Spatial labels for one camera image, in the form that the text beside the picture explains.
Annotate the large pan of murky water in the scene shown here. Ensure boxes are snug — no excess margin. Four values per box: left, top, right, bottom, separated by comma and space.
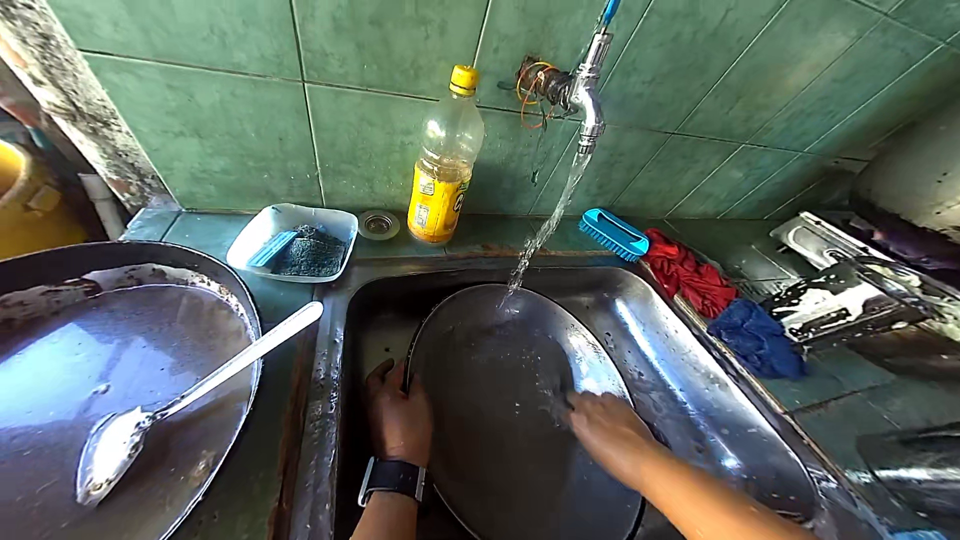
0, 240, 264, 540

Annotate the blue scrubbing brush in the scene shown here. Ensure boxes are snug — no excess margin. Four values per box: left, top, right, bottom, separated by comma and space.
578, 207, 651, 264

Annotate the stainless steel sink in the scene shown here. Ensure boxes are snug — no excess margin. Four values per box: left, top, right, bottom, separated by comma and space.
309, 253, 890, 540

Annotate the yellow plastic bucket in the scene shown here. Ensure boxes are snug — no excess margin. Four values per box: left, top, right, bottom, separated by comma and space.
0, 140, 91, 261

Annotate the white plastic pipe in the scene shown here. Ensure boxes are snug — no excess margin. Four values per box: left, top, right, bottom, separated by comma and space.
78, 172, 127, 242

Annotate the orange wire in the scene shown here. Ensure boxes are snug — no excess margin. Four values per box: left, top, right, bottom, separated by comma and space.
515, 60, 559, 130

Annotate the plastic bottle with yellow cap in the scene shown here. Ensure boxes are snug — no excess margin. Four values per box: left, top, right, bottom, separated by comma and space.
407, 64, 486, 245

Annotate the round metal drain strainer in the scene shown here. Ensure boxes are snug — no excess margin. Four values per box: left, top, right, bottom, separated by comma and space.
357, 210, 401, 241

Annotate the rusty pipe fitting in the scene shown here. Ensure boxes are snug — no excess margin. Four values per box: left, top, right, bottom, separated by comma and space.
516, 54, 576, 115

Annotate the dark blue cloth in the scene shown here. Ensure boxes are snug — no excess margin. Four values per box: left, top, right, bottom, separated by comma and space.
707, 298, 809, 381

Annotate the grey scouring pad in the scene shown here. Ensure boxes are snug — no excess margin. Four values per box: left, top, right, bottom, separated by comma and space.
546, 387, 576, 429

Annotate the dark shiny metal pot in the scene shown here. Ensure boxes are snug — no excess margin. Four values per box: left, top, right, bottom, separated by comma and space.
855, 421, 960, 535

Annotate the person's left forearm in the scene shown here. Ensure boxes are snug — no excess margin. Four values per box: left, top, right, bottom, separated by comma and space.
351, 456, 427, 540

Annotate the dark round metal pan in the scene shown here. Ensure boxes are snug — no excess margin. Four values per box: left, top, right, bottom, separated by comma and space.
405, 283, 647, 540

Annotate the light blue sponge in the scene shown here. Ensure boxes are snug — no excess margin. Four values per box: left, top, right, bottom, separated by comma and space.
247, 230, 300, 269

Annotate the red cloth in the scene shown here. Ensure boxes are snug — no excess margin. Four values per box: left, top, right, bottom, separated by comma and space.
642, 228, 740, 320

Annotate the person's left hand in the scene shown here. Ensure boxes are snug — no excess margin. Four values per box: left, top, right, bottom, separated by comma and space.
364, 358, 434, 468

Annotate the person's right hand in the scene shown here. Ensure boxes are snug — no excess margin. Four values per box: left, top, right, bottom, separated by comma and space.
566, 390, 667, 493

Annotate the white metal serving spoon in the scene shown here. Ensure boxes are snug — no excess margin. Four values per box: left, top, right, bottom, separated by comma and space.
75, 300, 325, 507

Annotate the dark blue-grey scouring lump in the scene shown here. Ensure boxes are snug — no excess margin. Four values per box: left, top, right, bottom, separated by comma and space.
270, 224, 349, 278

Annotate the chrome faucet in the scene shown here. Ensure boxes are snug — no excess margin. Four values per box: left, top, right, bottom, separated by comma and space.
567, 28, 615, 156

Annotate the large blackened metal pot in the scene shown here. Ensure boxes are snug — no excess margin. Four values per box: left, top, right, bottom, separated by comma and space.
850, 96, 960, 235

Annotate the white plastic container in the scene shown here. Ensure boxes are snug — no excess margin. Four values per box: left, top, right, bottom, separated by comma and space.
226, 203, 360, 285

